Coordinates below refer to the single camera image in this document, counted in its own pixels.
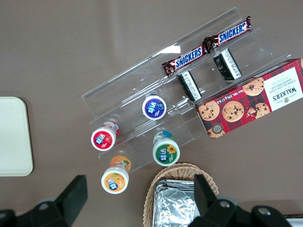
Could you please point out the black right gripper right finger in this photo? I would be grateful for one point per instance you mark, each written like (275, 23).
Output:
(208, 201)

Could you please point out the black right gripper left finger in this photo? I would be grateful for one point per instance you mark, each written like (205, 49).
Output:
(73, 194)

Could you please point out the aluminium foil tray stack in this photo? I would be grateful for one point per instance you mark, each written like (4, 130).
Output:
(172, 203)

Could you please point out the light tan wicker basket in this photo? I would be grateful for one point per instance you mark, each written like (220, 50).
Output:
(177, 170)

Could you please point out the cream rectangular plastic tray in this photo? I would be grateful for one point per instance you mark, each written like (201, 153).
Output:
(14, 137)

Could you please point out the orange lid gum jar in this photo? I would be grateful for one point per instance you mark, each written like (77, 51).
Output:
(114, 180)

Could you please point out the red lid gum jar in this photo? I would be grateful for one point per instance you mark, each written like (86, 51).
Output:
(103, 139)

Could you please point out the green lid gum jar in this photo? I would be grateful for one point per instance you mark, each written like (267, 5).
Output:
(166, 153)

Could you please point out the white rectangular snack bin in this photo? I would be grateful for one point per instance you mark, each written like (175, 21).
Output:
(297, 223)

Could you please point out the blue lid gum jar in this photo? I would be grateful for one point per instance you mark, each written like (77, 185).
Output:
(154, 107)

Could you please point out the red Walker's cookie box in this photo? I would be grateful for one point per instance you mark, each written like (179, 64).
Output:
(248, 99)

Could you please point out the small black white carton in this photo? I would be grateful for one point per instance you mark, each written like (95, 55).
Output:
(189, 86)
(227, 63)

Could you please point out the clear acrylic stepped display stand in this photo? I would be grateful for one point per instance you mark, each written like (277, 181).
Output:
(132, 80)

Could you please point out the Snickers chocolate bar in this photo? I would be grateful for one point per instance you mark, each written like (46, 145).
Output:
(187, 58)
(230, 34)

